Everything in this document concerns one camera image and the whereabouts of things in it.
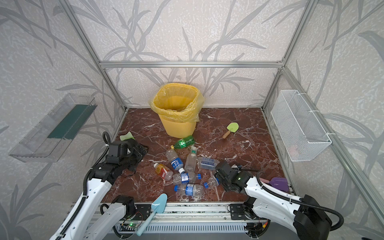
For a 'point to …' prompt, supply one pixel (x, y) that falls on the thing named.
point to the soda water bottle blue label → (208, 163)
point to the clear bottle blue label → (176, 161)
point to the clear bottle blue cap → (185, 178)
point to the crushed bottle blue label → (206, 185)
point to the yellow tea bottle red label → (165, 173)
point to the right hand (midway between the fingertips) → (215, 172)
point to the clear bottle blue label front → (190, 189)
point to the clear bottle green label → (191, 159)
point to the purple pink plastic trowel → (280, 183)
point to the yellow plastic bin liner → (181, 102)
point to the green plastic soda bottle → (183, 142)
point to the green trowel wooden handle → (233, 127)
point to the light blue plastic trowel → (158, 205)
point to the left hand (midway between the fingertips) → (148, 147)
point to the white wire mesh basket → (299, 131)
